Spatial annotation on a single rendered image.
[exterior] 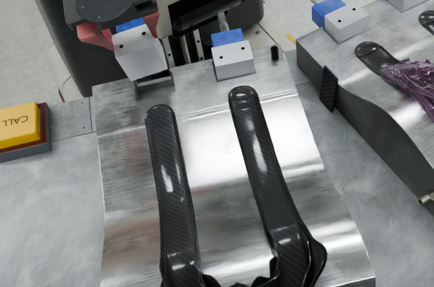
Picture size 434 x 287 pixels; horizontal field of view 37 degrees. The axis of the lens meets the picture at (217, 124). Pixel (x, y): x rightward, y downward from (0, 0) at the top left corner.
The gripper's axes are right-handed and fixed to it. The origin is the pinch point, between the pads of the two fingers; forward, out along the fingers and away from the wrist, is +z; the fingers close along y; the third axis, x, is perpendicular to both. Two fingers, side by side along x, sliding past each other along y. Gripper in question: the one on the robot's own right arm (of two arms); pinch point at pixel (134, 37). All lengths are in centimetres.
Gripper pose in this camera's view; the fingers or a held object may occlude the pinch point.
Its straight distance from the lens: 80.8
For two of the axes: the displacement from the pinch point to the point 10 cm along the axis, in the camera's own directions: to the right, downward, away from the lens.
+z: 2.3, 4.8, 8.5
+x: -2.2, -8.2, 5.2
